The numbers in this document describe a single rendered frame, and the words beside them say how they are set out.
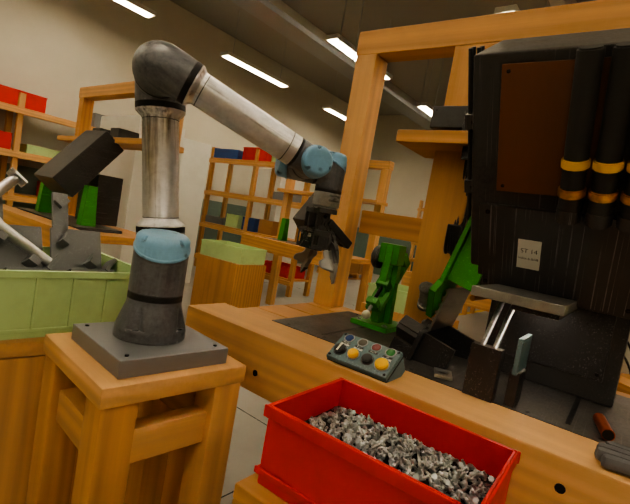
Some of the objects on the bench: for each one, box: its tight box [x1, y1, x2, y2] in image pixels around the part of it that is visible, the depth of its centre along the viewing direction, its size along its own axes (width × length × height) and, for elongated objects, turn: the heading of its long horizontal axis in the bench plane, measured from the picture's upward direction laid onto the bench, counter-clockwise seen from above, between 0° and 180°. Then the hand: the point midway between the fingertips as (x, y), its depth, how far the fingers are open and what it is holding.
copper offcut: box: [593, 413, 615, 441], centre depth 82 cm, size 9×2×2 cm, turn 87°
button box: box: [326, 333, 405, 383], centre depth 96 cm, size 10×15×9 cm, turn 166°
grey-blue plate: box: [503, 333, 533, 408], centre depth 90 cm, size 10×2×14 cm, turn 76°
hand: (317, 278), depth 124 cm, fingers open, 14 cm apart
